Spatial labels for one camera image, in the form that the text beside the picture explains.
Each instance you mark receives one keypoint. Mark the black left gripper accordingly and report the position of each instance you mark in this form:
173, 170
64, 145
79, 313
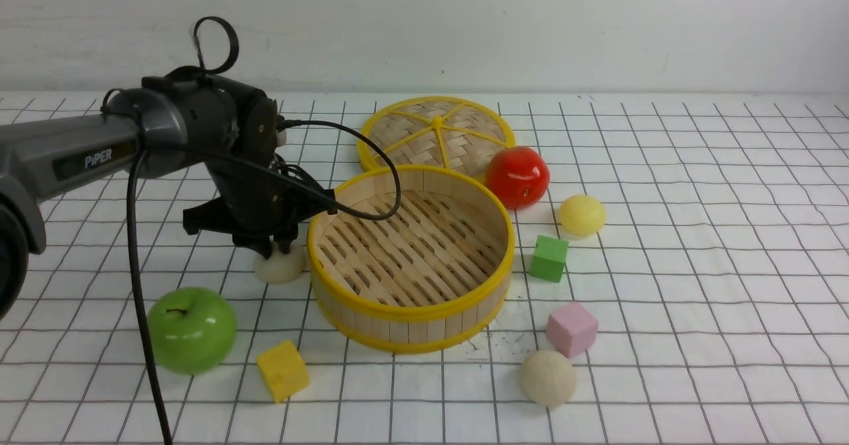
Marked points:
261, 199

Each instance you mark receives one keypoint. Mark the white bun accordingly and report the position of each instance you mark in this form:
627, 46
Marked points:
280, 268

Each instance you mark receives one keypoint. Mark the beige bun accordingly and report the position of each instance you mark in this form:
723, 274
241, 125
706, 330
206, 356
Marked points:
548, 378

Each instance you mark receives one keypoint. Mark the yellow bun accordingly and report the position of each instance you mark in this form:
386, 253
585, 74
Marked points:
582, 215

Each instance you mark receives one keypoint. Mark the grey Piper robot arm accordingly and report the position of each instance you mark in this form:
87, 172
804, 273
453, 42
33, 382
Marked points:
187, 117

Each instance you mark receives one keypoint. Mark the bamboo steamer tray yellow rims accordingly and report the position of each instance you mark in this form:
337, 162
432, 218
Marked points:
433, 274

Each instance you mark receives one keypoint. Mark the woven bamboo steamer lid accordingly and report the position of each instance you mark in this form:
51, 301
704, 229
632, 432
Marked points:
449, 132

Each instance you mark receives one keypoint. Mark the green apple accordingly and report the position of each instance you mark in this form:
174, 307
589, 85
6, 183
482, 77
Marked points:
192, 330

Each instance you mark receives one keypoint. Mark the yellow foam cube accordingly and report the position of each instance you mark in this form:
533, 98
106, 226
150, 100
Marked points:
283, 370

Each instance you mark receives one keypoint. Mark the red tomato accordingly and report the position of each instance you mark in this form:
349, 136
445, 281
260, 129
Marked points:
518, 177

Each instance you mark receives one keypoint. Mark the green foam cube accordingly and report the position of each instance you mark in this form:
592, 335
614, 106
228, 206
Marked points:
549, 258

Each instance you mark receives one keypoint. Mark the pink foam cube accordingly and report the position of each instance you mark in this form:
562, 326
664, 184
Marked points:
571, 329

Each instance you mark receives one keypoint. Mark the white grid tablecloth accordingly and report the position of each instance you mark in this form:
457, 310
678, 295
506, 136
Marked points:
719, 282

